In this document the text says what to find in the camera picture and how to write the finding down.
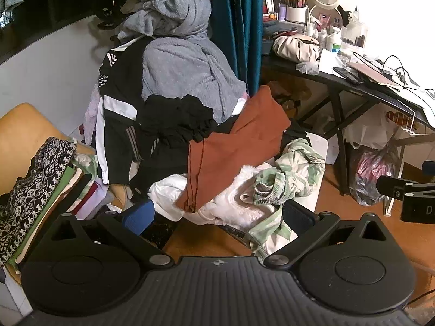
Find white plastic bag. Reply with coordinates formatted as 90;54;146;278
343;109;405;150

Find white storage box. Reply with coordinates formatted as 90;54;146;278
302;132;330;218

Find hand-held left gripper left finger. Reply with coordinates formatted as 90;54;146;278
42;200;175;268

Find white paper sheet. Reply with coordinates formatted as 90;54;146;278
319;48;352;74

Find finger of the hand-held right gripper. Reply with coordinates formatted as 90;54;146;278
376;175;408;202

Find beige pouch bag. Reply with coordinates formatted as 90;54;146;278
272;30;323;62

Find black phone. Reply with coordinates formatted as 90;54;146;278
332;67;363;84

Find clear plastic bag pink contents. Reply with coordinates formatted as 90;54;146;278
350;139;403;206

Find black white patterned cloth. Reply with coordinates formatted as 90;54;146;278
0;137;77;267

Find black folding desk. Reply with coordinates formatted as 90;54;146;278
260;52;435;198

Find stack of folded clothes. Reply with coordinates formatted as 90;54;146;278
7;149;119;265

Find rust brown knit sweater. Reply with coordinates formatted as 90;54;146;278
175;85;292;214

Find white lotion bottle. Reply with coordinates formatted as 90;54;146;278
325;27;342;54

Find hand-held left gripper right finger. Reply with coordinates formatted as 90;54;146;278
262;200;395;269

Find white fluffy garment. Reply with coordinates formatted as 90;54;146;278
148;165;282;231

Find clear acrylic organizer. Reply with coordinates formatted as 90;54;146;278
341;7;369;55

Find grey fleece robe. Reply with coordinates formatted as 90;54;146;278
117;0;247;124

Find mustard yellow chair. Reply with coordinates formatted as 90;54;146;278
0;103;96;198

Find white makeup brush holder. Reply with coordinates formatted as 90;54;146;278
284;0;311;24

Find pink notebook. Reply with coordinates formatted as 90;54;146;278
346;61;399;86

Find teal curtain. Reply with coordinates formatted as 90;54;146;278
207;0;265;96

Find pale pink garment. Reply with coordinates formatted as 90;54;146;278
83;88;102;143

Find black crumpled garment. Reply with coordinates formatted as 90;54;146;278
136;93;245;177

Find black white striped jacket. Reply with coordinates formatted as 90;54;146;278
95;36;160;186

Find green white checked garment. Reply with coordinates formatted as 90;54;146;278
246;137;327;262

